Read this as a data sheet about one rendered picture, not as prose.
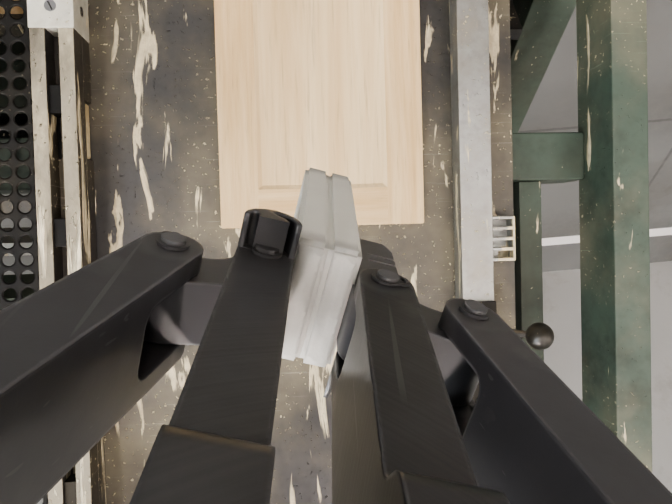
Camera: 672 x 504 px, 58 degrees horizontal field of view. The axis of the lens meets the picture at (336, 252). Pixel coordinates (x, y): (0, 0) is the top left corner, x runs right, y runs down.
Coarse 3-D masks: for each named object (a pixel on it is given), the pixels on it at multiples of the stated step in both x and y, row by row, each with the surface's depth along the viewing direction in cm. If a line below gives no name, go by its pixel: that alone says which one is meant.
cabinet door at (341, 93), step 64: (256, 0) 91; (320, 0) 92; (384, 0) 93; (256, 64) 91; (320, 64) 92; (384, 64) 93; (256, 128) 91; (320, 128) 92; (384, 128) 93; (256, 192) 91; (384, 192) 93
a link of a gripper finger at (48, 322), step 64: (128, 256) 11; (192, 256) 12; (0, 320) 8; (64, 320) 8; (128, 320) 9; (0, 384) 7; (64, 384) 8; (128, 384) 10; (0, 448) 7; (64, 448) 9
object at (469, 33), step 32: (480, 0) 92; (480, 32) 92; (480, 64) 92; (480, 96) 92; (480, 128) 93; (480, 160) 93; (480, 192) 93; (480, 224) 93; (480, 256) 93; (480, 288) 93
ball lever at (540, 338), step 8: (528, 328) 84; (536, 328) 83; (544, 328) 82; (520, 336) 86; (528, 336) 83; (536, 336) 82; (544, 336) 82; (552, 336) 82; (536, 344) 82; (544, 344) 82
